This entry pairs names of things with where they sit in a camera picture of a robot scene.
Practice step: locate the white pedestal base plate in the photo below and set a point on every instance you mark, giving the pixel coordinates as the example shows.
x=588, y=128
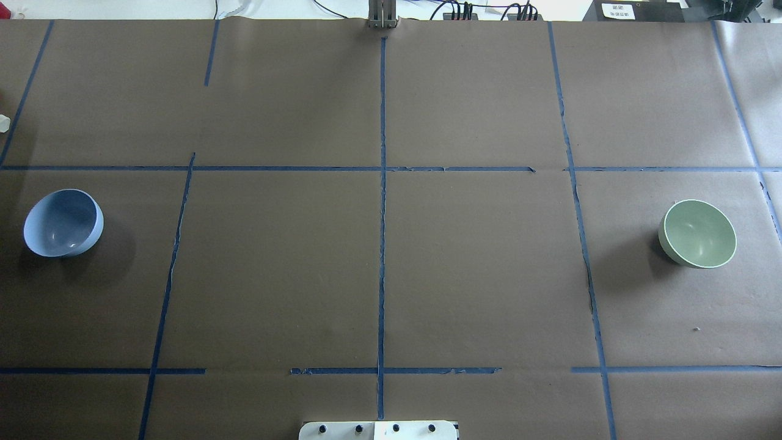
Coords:
x=380, y=429

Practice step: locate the black box with label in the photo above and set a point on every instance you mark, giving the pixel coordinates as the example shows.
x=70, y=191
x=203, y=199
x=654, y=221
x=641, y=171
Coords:
x=639, y=11

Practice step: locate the aluminium frame post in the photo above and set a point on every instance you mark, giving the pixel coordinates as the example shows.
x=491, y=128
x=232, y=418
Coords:
x=382, y=14

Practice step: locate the black power strip right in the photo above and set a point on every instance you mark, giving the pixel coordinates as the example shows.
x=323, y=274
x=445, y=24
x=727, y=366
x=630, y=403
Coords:
x=520, y=12

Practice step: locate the blue bowl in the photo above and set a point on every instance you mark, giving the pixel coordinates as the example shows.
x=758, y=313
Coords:
x=64, y=223

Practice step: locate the black power strip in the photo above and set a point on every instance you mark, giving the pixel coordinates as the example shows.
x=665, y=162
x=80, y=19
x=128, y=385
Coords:
x=520, y=12
x=457, y=11

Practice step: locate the green bowl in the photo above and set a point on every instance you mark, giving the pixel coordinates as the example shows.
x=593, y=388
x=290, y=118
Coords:
x=696, y=234

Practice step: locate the black power strip left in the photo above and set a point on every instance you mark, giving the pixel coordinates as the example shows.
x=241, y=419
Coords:
x=457, y=11

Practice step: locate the small white cap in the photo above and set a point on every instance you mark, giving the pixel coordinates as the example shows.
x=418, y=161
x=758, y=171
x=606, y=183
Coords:
x=5, y=123

